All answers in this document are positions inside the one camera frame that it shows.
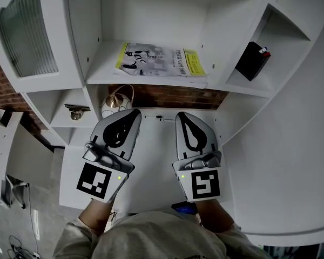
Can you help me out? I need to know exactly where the person's left forearm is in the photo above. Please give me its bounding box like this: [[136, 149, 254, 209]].
[[78, 198, 116, 237]]

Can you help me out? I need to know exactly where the black cable bundle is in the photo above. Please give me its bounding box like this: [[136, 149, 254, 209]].
[[7, 235, 40, 259]]

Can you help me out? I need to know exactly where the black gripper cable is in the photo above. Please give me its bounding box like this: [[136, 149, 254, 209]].
[[107, 211, 118, 228]]

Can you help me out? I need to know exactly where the person's right forearm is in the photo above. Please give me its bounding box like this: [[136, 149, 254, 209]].
[[195, 198, 236, 234]]

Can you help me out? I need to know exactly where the person's grey shirt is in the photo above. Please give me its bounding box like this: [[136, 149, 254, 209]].
[[52, 210, 271, 259]]

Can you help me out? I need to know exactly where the ribbed glass cabinet door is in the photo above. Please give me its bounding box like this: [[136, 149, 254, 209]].
[[0, 0, 60, 79]]

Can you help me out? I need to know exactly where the yellow and grey magazine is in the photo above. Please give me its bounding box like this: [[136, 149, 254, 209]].
[[113, 42, 209, 89]]

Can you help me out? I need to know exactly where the white mesh office chair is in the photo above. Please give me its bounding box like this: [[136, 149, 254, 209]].
[[0, 174, 31, 210]]

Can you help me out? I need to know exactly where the white desk with hutch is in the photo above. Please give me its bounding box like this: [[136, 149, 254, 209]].
[[0, 0, 324, 218]]

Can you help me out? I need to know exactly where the grey power cable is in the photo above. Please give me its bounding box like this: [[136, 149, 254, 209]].
[[28, 183, 42, 254]]

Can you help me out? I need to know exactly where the small metal shelf object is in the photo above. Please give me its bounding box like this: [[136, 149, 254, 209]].
[[64, 104, 91, 121]]

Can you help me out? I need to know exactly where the white globe gold lamp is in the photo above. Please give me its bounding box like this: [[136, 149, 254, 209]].
[[100, 84, 135, 119]]

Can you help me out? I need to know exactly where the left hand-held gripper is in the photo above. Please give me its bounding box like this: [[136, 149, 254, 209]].
[[76, 108, 143, 204]]

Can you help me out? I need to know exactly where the black box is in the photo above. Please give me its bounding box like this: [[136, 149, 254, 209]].
[[234, 41, 272, 82]]

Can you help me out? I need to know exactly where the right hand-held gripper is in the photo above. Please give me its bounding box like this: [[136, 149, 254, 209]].
[[172, 111, 223, 203]]

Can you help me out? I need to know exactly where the dark framed window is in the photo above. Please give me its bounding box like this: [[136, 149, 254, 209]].
[[263, 243, 323, 259]]

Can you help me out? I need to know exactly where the dark brown box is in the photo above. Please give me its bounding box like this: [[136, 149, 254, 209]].
[[0, 108, 13, 128]]

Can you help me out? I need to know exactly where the black white marker pen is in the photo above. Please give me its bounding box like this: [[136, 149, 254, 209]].
[[144, 114, 176, 122]]

